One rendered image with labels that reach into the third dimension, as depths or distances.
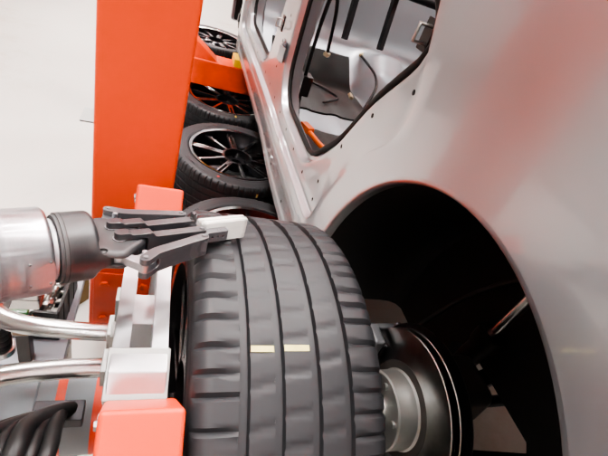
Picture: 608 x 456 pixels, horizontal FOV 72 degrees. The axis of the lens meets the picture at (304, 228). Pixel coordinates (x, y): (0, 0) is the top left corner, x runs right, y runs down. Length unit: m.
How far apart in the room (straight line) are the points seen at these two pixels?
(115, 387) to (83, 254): 0.15
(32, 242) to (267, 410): 0.28
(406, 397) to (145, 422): 0.54
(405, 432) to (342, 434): 0.36
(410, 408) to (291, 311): 0.40
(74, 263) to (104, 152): 0.48
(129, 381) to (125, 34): 0.56
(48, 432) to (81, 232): 0.23
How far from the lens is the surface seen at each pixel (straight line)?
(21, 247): 0.45
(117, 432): 0.44
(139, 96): 0.85
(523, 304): 0.90
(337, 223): 0.99
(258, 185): 2.01
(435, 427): 0.84
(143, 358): 0.51
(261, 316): 0.51
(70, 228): 0.47
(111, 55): 0.83
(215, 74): 2.89
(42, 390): 0.74
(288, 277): 0.55
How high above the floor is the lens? 1.55
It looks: 35 degrees down
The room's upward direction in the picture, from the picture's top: 22 degrees clockwise
